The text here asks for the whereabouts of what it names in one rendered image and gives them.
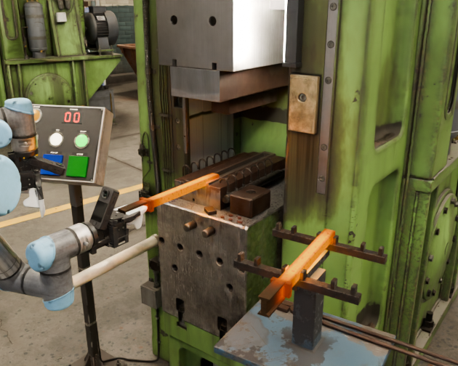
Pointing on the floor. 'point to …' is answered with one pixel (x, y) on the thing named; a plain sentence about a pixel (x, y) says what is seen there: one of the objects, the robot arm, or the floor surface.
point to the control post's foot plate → (98, 360)
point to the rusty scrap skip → (129, 54)
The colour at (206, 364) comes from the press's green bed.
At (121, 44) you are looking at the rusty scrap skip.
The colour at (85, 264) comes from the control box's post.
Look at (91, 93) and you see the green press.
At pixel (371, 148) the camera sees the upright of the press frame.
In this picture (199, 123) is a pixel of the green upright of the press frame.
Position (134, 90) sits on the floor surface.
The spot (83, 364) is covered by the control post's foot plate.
